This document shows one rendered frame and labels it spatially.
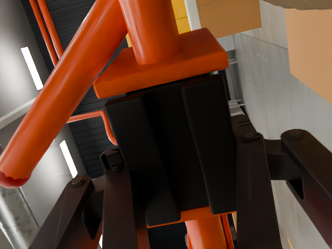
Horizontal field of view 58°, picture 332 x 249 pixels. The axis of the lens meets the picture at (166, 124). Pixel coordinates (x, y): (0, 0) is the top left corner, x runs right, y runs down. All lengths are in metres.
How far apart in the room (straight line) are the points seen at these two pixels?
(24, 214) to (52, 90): 6.40
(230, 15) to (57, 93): 1.74
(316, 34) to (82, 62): 0.22
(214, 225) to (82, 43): 0.12
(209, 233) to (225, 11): 1.74
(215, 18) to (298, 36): 1.53
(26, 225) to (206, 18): 5.59
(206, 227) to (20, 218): 6.39
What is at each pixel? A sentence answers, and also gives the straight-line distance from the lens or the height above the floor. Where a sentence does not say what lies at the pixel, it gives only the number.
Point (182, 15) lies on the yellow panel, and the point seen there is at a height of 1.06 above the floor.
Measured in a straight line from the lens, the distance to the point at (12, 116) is 8.75.
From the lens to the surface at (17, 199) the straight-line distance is 6.43.
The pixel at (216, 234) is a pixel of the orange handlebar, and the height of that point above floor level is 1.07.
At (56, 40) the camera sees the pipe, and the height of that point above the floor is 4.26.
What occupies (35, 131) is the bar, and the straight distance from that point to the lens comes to 0.19.
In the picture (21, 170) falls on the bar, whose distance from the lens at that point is 0.21.
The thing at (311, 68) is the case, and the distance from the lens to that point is 0.33.
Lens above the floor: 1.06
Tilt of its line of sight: 7 degrees up
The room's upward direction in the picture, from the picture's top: 102 degrees counter-clockwise
